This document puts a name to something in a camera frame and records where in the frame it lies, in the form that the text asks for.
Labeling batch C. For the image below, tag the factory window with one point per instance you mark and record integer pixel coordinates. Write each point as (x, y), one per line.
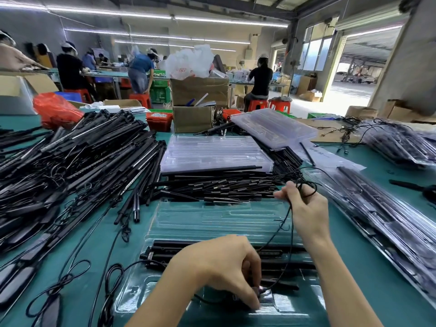
(316, 51)

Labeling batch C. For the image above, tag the person's left forearm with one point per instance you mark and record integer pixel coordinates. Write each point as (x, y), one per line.
(153, 303)

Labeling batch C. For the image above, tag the person's right hand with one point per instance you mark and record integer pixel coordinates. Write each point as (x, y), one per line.
(310, 214)

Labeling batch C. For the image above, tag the thin black rod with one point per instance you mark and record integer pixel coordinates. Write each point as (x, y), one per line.
(307, 154)

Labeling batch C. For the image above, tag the person's left hand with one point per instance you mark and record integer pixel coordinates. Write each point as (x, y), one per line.
(211, 262)

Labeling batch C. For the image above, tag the person's left fingers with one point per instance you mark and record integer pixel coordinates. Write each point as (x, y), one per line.
(246, 291)

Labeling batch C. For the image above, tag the red plastic bag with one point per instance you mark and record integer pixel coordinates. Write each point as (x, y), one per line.
(56, 108)

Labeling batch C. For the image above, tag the low open cardboard box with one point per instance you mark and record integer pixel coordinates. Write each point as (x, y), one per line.
(311, 96)

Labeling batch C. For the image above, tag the clear plastic blister tray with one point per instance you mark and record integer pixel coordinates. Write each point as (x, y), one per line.
(211, 217)

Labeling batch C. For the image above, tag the flat stack of clear trays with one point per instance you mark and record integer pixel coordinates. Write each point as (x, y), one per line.
(211, 153)

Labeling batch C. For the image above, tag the tall cardboard box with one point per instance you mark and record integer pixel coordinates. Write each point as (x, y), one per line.
(305, 84)

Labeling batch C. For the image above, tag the bundle of black light bars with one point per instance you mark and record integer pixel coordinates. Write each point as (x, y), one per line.
(163, 250)

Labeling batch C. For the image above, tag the person's right thumb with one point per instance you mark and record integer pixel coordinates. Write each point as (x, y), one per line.
(282, 195)

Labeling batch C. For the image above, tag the green work table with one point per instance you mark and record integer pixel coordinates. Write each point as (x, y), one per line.
(112, 74)

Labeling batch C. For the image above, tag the red plastic crate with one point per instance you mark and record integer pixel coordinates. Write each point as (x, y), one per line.
(159, 122)

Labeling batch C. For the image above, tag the large pile of black light bars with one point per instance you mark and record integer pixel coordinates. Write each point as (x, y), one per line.
(75, 160)

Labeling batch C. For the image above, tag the tilted stack of clear trays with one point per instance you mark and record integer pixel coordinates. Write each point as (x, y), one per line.
(272, 127)

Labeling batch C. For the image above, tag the white paper sheet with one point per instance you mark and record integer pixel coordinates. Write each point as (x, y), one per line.
(333, 160)

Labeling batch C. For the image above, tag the flat cardboard sheet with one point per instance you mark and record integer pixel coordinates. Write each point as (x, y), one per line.
(327, 132)

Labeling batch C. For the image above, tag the flat green crate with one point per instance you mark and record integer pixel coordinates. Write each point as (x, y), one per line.
(322, 115)

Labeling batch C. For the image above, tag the stack of filled clear trays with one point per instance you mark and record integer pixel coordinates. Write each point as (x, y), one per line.
(381, 211)

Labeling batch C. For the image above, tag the long ceiling strip light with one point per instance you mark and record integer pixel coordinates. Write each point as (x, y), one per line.
(136, 13)

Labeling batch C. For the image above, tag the large open cardboard box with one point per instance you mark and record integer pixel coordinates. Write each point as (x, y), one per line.
(199, 90)

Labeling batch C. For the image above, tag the white plastic bag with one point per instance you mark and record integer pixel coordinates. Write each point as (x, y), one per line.
(189, 62)

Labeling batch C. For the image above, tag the open cardboard box with flaps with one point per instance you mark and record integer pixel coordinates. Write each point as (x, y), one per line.
(20, 88)

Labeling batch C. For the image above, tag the small red tray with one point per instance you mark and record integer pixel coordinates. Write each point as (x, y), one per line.
(231, 113)

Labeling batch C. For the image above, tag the person's right forearm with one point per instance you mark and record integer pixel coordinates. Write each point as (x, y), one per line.
(340, 286)

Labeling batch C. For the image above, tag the white car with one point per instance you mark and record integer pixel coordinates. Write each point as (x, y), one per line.
(364, 79)

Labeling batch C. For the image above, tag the blue plastic crate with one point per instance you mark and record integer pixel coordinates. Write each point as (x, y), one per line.
(68, 96)

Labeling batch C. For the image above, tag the small brown cardboard box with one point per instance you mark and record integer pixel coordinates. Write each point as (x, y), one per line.
(192, 119)

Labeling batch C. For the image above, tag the green plastic crate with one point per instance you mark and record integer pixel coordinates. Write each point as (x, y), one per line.
(160, 94)

